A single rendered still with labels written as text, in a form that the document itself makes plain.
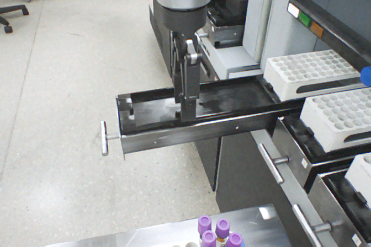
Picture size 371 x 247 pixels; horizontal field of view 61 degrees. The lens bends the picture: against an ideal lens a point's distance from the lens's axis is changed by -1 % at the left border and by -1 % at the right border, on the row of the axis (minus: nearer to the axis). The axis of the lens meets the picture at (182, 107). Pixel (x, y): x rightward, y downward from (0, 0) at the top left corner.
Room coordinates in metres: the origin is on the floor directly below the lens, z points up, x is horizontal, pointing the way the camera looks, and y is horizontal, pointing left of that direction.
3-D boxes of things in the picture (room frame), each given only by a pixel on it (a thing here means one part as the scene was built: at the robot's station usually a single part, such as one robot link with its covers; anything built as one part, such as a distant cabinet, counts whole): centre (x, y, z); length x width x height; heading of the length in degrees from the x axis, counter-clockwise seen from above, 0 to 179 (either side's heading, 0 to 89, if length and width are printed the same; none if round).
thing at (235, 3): (0.98, -0.17, 0.85); 0.12 x 0.02 x 0.06; 14
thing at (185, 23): (0.50, 0.00, 1.00); 0.08 x 0.07 x 0.09; 14
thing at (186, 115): (0.47, -0.01, 0.85); 0.03 x 0.01 x 0.07; 104
